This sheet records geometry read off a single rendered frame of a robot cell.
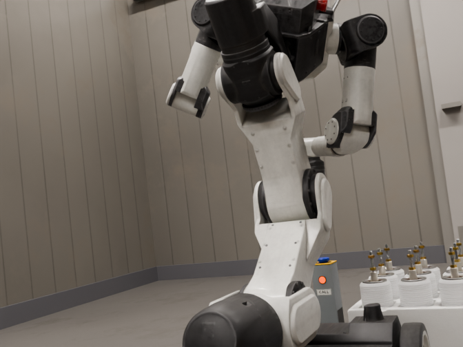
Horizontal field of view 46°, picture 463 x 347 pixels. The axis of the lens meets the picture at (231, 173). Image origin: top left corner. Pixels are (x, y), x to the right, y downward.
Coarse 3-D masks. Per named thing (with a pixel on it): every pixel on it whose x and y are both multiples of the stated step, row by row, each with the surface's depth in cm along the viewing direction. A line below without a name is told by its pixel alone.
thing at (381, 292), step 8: (360, 288) 170; (368, 288) 166; (376, 288) 165; (384, 288) 166; (368, 296) 167; (376, 296) 165; (384, 296) 166; (392, 296) 168; (384, 304) 165; (392, 304) 167
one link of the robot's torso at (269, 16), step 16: (208, 0) 125; (224, 0) 120; (240, 0) 120; (224, 16) 121; (240, 16) 121; (256, 16) 124; (272, 16) 132; (224, 32) 124; (240, 32) 123; (256, 32) 124; (272, 32) 130; (224, 48) 126; (240, 48) 125; (256, 48) 125
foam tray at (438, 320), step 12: (360, 300) 179; (396, 300) 172; (348, 312) 166; (360, 312) 164; (384, 312) 161; (396, 312) 160; (408, 312) 158; (420, 312) 157; (432, 312) 155; (444, 312) 154; (456, 312) 152; (432, 324) 155; (444, 324) 154; (456, 324) 152; (432, 336) 155; (444, 336) 154; (456, 336) 152
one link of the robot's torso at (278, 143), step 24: (216, 72) 134; (288, 72) 130; (288, 96) 131; (240, 120) 139; (264, 120) 137; (288, 120) 134; (264, 144) 139; (288, 144) 136; (264, 168) 141; (288, 168) 139; (312, 168) 145; (264, 192) 143; (288, 192) 140; (312, 192) 139; (264, 216) 146; (288, 216) 142; (312, 216) 140
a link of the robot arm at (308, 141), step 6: (306, 138) 183; (312, 138) 184; (306, 144) 181; (312, 156) 181; (318, 156) 183; (312, 162) 180; (318, 162) 181; (324, 162) 184; (318, 168) 180; (324, 168) 182
